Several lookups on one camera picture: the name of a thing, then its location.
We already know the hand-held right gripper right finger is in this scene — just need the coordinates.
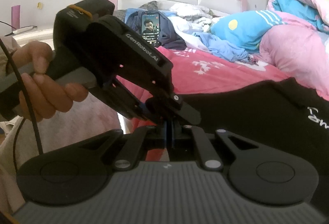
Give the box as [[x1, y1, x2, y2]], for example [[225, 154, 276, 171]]
[[171, 121, 259, 171]]

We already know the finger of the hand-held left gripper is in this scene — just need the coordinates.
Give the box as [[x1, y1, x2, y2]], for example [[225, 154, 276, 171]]
[[145, 93, 203, 125], [112, 76, 153, 121]]

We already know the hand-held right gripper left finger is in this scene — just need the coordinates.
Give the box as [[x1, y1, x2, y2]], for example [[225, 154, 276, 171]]
[[80, 121, 168, 171]]

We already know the black t-shirt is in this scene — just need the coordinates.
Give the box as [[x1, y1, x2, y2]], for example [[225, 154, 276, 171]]
[[148, 78, 329, 181]]

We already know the person's left forearm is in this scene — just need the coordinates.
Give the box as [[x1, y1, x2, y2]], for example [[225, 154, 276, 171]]
[[0, 39, 20, 79]]

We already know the person's left hand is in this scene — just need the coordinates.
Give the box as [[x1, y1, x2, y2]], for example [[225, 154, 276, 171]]
[[17, 41, 89, 122]]

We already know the yellow rubber band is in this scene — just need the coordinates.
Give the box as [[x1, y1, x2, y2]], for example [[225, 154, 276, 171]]
[[67, 4, 92, 18]]

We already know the smartphone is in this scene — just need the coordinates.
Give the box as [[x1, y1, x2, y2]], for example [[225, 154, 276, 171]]
[[141, 11, 161, 48]]

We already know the person's pale fleece clothing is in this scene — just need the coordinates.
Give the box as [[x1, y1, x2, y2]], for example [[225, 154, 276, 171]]
[[0, 97, 124, 214]]

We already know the navy garment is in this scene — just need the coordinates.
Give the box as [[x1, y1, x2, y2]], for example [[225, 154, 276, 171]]
[[125, 8, 187, 51]]

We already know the white nightstand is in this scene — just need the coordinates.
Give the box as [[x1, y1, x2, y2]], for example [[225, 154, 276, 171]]
[[12, 28, 56, 48]]

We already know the light blue garment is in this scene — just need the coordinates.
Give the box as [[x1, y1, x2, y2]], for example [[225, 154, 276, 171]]
[[193, 31, 250, 63]]

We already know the white grey patterned blanket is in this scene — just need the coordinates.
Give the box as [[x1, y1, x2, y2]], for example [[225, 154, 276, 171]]
[[137, 0, 219, 34]]

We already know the purple box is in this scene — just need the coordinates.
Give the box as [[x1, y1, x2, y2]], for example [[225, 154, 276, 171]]
[[11, 5, 21, 30]]

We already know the blue cartoon pillow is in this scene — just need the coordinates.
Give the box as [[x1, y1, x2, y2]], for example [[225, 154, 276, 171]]
[[211, 10, 282, 50]]

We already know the pink grey floral quilt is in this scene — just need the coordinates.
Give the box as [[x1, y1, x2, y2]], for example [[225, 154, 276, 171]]
[[259, 0, 329, 101]]

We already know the black cable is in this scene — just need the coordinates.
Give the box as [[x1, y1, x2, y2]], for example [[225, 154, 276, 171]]
[[0, 37, 45, 179]]

